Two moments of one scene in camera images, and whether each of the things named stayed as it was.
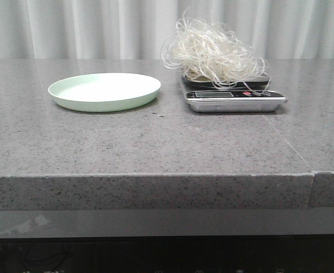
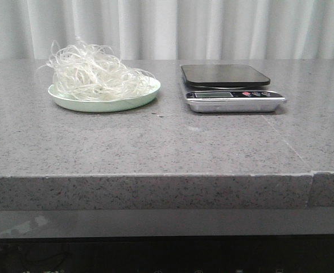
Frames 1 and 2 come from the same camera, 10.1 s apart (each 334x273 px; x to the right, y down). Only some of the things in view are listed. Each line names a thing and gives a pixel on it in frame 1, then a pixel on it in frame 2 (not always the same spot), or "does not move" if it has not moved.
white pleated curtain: x=137 y=29 does not move
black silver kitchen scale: x=248 y=96 does not move
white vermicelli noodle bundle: x=215 y=52 -> x=93 y=71
